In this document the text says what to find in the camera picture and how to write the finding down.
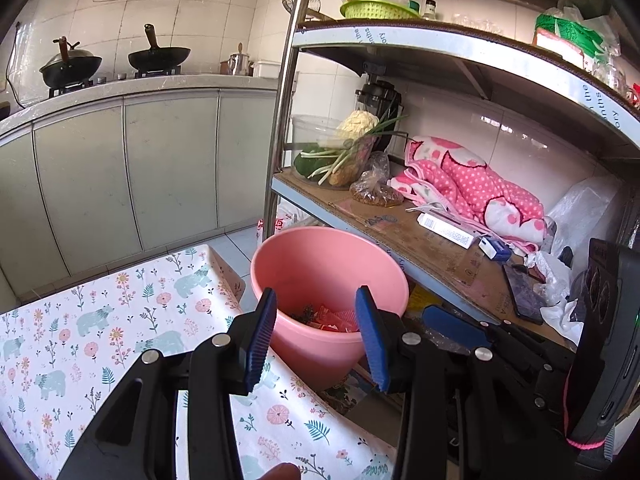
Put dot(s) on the crumpled white paper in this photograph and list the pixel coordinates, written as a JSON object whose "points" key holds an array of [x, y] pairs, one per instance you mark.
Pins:
{"points": [[555, 270]]}

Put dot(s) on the gas stove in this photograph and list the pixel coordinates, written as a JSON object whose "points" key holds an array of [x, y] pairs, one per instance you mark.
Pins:
{"points": [[115, 79]]}

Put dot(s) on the pink polka dot cloth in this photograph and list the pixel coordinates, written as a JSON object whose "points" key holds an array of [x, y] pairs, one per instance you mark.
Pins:
{"points": [[465, 185]]}

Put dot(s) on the small steel pot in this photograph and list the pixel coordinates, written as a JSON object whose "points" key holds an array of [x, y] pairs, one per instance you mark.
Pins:
{"points": [[240, 65]]}

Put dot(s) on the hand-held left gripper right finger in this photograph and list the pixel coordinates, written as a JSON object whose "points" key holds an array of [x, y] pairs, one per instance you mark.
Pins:
{"points": [[372, 340]]}

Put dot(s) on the bag of brown food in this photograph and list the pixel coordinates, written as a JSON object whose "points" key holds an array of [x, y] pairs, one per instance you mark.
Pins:
{"points": [[375, 192]]}

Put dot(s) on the small glass bottle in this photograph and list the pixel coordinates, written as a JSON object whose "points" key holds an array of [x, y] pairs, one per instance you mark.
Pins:
{"points": [[430, 10]]}

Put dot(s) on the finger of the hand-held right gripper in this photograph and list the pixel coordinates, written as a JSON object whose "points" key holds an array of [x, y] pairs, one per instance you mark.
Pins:
{"points": [[450, 321], [542, 385]]}

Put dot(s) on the green onions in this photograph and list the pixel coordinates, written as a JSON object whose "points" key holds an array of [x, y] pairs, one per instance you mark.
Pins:
{"points": [[350, 152]]}

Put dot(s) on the black phone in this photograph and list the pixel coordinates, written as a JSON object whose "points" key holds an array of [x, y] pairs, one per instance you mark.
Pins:
{"points": [[522, 295]]}

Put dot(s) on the printed plastic bag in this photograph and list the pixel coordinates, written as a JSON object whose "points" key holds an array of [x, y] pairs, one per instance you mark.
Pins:
{"points": [[350, 395]]}

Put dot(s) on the cardboard sheet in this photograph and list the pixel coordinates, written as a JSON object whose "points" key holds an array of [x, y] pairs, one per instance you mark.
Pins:
{"points": [[400, 240]]}

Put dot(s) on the metal shelf rack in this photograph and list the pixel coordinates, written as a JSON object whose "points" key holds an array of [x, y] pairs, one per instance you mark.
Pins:
{"points": [[450, 42]]}

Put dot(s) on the bag of green vegetables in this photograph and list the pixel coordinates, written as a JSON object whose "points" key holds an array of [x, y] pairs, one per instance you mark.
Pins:
{"points": [[310, 132]]}

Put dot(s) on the pink plastic bucket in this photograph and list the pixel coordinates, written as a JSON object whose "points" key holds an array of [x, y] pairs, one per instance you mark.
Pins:
{"points": [[320, 260]]}

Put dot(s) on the translucent plastic bag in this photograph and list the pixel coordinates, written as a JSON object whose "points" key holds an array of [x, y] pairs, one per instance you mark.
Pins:
{"points": [[585, 210]]}

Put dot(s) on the black wok with lid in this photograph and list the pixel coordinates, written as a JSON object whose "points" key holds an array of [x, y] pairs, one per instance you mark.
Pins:
{"points": [[70, 70]]}

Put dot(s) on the black blender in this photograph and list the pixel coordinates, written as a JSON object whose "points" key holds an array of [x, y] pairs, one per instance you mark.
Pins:
{"points": [[380, 97]]}

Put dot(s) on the floral tablecloth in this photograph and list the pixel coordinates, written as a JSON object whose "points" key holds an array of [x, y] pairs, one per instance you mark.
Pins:
{"points": [[100, 335]]}

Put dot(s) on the person's left hand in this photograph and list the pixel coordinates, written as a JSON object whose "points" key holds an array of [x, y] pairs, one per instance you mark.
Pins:
{"points": [[275, 472]]}

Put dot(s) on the white carton box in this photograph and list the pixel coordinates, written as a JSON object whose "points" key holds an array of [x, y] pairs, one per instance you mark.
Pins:
{"points": [[445, 227]]}

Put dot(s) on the blue white small box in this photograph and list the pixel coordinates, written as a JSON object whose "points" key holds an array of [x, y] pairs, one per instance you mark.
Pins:
{"points": [[495, 250]]}

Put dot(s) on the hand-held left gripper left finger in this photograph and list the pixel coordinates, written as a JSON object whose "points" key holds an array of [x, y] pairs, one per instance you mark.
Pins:
{"points": [[260, 345]]}

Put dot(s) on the green white plastic bag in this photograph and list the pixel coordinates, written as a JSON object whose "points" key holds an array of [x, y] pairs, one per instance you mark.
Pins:
{"points": [[570, 30]]}

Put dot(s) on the white bag red print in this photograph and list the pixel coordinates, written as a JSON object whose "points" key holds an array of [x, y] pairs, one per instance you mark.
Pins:
{"points": [[287, 220]]}

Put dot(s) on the dark green vegetable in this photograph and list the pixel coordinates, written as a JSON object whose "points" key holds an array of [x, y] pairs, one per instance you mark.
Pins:
{"points": [[310, 165]]}

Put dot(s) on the green plastic basket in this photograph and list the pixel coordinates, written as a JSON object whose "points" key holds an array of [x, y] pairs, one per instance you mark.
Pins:
{"points": [[375, 10]]}

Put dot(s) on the grey kitchen cabinet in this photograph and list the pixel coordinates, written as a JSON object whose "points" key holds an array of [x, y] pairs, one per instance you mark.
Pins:
{"points": [[170, 160]]}

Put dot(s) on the steel wool scrubber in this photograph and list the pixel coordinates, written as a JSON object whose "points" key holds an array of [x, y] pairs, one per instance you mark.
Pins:
{"points": [[304, 314]]}

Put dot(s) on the white rectangular container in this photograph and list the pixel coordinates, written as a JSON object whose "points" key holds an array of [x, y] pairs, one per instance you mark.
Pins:
{"points": [[265, 69]]}

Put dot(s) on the red snack packet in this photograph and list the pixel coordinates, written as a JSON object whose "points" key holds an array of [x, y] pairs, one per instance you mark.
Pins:
{"points": [[335, 317]]}

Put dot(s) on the yellow plastic bag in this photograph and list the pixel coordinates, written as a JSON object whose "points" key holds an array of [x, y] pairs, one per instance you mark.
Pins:
{"points": [[425, 300]]}

